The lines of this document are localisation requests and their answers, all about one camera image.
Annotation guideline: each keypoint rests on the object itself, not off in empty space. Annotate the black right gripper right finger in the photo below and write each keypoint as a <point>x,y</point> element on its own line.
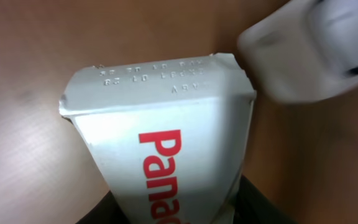
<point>252,207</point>

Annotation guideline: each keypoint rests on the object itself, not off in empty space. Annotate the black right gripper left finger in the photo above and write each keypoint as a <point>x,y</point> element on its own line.
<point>107,211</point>

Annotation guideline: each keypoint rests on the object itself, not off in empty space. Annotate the white blue Panadol box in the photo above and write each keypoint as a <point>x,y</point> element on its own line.
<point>168,137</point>

